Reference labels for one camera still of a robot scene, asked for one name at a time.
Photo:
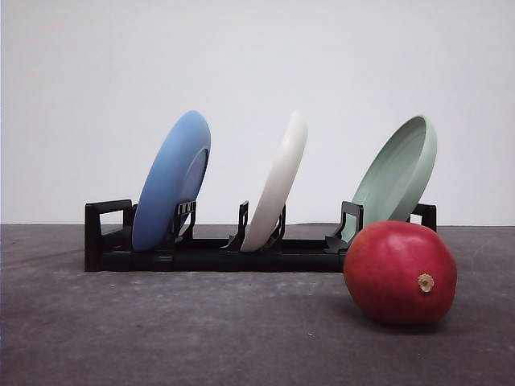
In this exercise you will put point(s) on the black plate rack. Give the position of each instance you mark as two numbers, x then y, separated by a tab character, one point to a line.
109	235

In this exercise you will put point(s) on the blue plate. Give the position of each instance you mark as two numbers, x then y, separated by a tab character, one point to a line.
174	176

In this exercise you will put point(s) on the white plate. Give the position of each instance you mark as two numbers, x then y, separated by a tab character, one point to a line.
282	176

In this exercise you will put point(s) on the green plate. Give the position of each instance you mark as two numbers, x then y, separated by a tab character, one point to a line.
396	179

